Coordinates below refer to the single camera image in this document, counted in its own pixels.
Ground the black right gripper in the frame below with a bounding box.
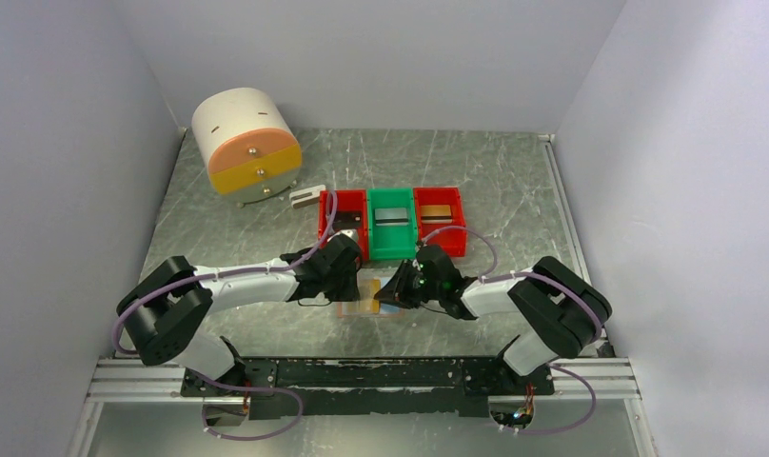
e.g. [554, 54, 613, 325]
[374, 259, 444, 309]

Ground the tan leather card holder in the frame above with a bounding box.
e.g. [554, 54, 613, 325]
[336, 277, 404, 318]

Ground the gold credit card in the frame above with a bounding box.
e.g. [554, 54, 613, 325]
[419, 205, 453, 225]

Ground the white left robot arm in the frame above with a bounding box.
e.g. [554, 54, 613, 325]
[112, 233, 363, 396]

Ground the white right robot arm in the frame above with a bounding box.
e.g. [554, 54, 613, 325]
[375, 245, 613, 394]

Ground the black credit card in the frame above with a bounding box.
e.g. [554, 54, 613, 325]
[332, 210, 363, 231]

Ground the red bin with black card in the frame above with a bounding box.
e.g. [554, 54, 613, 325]
[316, 189, 370, 261]

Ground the silver credit card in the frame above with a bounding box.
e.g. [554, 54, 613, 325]
[374, 208, 410, 227]

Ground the green plastic bin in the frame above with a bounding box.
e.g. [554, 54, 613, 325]
[366, 188, 419, 261]

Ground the small white grey block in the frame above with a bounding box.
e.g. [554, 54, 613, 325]
[289, 185, 326, 209]

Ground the round white drawer cabinet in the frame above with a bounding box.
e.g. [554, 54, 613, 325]
[191, 88, 303, 206]

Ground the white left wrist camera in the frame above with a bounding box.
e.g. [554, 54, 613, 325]
[337, 229, 360, 243]

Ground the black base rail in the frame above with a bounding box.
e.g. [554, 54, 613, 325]
[173, 342, 554, 423]

